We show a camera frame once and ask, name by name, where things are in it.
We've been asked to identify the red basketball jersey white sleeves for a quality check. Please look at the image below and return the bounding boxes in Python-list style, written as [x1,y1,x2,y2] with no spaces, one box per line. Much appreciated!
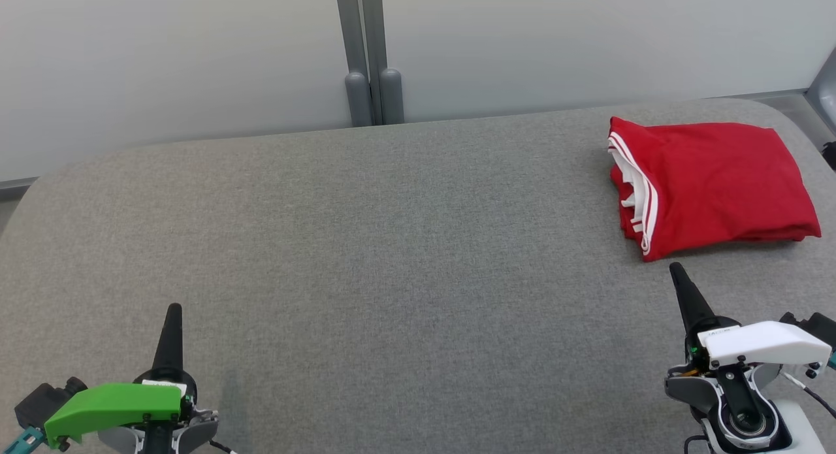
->
[607,116,820,246]

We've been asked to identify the grey corner partition post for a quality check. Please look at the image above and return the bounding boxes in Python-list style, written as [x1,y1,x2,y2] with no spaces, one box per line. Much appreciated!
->
[807,67,836,118]

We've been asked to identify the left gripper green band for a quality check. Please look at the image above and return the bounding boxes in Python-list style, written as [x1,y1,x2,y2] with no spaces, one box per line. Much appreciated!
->
[44,302,197,449]

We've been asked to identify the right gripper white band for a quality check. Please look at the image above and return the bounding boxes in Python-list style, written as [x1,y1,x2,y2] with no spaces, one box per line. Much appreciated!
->
[669,262,832,370]

